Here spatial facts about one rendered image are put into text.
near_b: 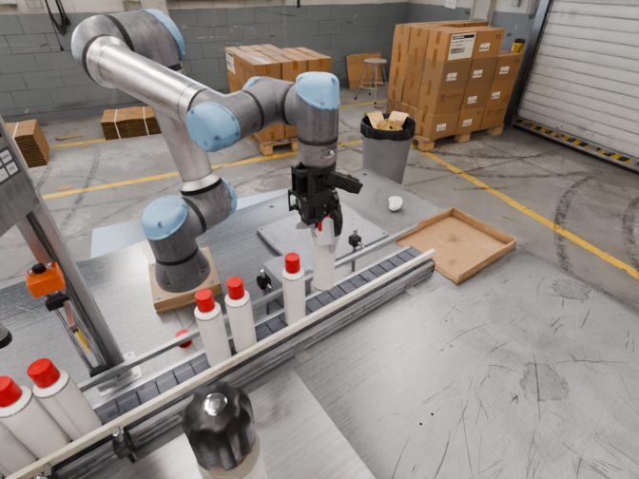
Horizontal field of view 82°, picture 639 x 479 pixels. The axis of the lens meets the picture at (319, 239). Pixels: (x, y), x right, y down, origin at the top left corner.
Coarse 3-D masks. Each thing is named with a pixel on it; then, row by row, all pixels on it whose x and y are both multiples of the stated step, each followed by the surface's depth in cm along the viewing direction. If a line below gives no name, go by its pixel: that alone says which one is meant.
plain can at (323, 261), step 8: (328, 216) 79; (320, 224) 80; (320, 248) 82; (328, 248) 82; (320, 256) 83; (328, 256) 83; (320, 264) 85; (328, 264) 85; (320, 272) 86; (328, 272) 86; (320, 280) 87; (328, 280) 88; (320, 288) 89; (328, 288) 89
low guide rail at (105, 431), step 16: (432, 256) 110; (400, 272) 103; (368, 288) 97; (336, 304) 91; (304, 320) 87; (272, 336) 83; (240, 352) 80; (256, 352) 81; (224, 368) 78; (192, 384) 74; (160, 400) 71; (128, 416) 68; (96, 432) 66; (112, 432) 68; (64, 448) 64; (80, 448) 65; (32, 464) 62
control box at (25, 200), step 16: (0, 128) 50; (0, 144) 50; (16, 160) 53; (16, 176) 53; (0, 192) 50; (16, 192) 53; (32, 192) 56; (0, 208) 50; (16, 208) 53; (32, 208) 56; (0, 224) 50
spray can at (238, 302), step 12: (228, 288) 72; (240, 288) 73; (228, 300) 74; (240, 300) 74; (228, 312) 76; (240, 312) 75; (240, 324) 77; (252, 324) 79; (240, 336) 79; (252, 336) 81; (240, 348) 82
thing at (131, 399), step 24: (384, 264) 109; (336, 288) 101; (312, 312) 94; (336, 312) 94; (264, 336) 87; (288, 336) 87; (192, 360) 82; (144, 384) 77; (168, 384) 77; (96, 408) 73; (120, 408) 73; (72, 456) 66
